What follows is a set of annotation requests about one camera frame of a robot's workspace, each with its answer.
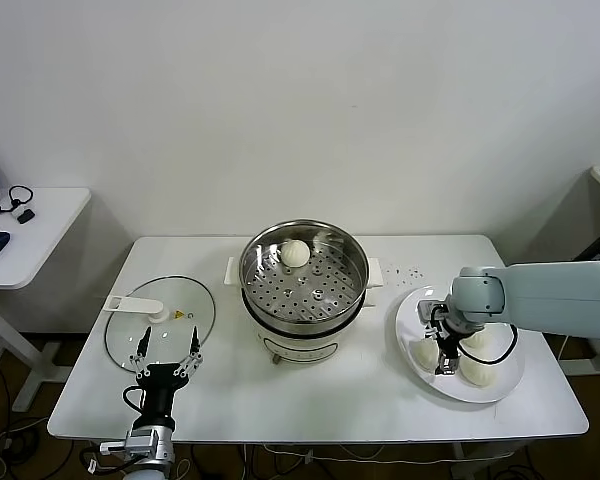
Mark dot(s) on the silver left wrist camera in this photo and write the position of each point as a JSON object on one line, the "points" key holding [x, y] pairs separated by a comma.
{"points": [[140, 444]]}

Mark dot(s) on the white electric cooker pot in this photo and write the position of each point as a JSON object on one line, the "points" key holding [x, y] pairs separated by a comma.
{"points": [[300, 347]]}

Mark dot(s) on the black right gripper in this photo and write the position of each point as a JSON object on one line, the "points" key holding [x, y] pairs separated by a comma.
{"points": [[446, 340]]}

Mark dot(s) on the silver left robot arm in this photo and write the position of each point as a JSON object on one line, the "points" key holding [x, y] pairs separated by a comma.
{"points": [[155, 460]]}

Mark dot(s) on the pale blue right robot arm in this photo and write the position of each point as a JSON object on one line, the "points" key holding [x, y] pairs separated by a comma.
{"points": [[555, 295]]}

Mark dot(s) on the white round plate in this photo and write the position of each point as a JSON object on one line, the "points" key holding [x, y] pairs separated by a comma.
{"points": [[500, 395]]}

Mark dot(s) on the perforated steel steamer basket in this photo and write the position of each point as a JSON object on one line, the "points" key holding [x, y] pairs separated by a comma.
{"points": [[342, 300]]}

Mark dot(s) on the white steamed baozi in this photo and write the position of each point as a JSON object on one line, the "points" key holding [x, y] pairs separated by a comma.
{"points": [[480, 341], [423, 355], [295, 252], [480, 375]]}

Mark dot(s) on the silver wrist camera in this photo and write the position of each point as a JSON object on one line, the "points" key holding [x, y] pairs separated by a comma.
{"points": [[426, 307], [140, 444]]}

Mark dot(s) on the small black device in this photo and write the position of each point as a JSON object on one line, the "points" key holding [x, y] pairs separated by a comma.
{"points": [[26, 216]]}

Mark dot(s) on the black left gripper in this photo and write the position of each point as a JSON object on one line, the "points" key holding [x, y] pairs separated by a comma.
{"points": [[157, 392]]}

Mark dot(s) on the white side table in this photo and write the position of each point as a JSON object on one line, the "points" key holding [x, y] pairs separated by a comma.
{"points": [[55, 215]]}

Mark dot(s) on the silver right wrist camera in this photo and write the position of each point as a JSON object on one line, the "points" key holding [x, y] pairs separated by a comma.
{"points": [[426, 307]]}

